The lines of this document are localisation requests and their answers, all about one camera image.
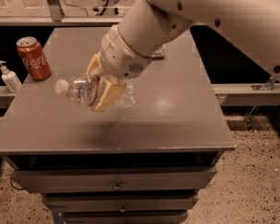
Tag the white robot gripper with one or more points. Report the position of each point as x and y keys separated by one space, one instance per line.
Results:
x=120 y=57

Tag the grey drawer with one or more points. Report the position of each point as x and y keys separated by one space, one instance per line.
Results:
x=78 y=181
x=122 y=202
x=152 y=217

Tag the bottom grey drawer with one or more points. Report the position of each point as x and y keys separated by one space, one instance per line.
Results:
x=152 y=217

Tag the lying white labelled bottle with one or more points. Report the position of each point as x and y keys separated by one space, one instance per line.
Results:
x=159 y=53

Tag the red Coca-Cola can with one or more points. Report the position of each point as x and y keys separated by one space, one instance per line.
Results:
x=33 y=58

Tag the white pump dispenser bottle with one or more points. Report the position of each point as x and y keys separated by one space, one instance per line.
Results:
x=10 y=78

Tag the grey drawer cabinet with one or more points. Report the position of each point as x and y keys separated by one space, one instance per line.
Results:
x=176 y=120

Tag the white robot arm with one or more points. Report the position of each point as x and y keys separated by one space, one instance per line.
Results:
x=252 y=26

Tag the middle grey drawer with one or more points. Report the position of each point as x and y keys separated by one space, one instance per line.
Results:
x=122 y=202

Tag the top grey drawer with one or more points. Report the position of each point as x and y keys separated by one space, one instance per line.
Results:
x=78 y=181

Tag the clear plastic water bottle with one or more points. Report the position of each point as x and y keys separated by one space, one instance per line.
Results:
x=82 y=89

